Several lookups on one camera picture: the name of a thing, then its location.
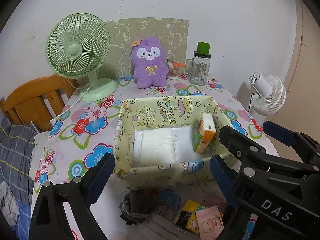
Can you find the orange green tissue packet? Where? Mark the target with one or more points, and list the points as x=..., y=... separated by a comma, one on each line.
x=204, y=134

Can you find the black knitted soft item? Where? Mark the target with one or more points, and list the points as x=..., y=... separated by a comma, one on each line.
x=138, y=205

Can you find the blue plaid bedding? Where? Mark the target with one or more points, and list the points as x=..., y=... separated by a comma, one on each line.
x=17, y=144

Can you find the green cartoon wall mat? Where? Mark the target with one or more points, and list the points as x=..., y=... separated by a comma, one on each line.
x=172, y=34

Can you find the white clip fan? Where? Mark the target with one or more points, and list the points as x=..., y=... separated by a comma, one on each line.
x=270, y=93

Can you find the cotton swab container orange lid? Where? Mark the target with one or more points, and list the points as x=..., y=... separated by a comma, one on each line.
x=174, y=69

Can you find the white tissue pack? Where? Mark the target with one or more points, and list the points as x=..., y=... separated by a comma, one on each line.
x=164, y=146

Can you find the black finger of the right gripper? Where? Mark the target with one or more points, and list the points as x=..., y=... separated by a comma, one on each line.
x=249, y=152
x=305, y=146

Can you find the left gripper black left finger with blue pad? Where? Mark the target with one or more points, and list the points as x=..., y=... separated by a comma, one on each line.
x=49, y=220

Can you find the green cartoon fabric storage box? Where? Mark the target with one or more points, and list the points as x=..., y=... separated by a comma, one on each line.
x=166, y=112

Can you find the pink cartoon tissue packet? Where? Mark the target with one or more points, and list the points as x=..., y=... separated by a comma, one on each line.
x=209, y=222

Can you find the purple plush bunny toy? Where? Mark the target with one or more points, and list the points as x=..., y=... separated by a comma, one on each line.
x=148, y=61

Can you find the clear plastic wrapped packet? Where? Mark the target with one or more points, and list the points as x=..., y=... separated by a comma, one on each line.
x=157, y=227

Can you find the yellow black cartoon packet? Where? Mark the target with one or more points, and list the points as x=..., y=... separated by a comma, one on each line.
x=186, y=218

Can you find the floral tablecloth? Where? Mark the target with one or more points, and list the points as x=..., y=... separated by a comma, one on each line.
x=83, y=134

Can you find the glass mug jar green lid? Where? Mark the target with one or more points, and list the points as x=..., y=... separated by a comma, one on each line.
x=197, y=67

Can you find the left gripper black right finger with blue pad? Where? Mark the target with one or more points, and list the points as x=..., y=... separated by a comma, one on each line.
x=286, y=207

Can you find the orange wooden chair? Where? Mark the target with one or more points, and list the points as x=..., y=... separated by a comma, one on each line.
x=25, y=105

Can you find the green desk fan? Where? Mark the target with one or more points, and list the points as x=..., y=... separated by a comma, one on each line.
x=77, y=47

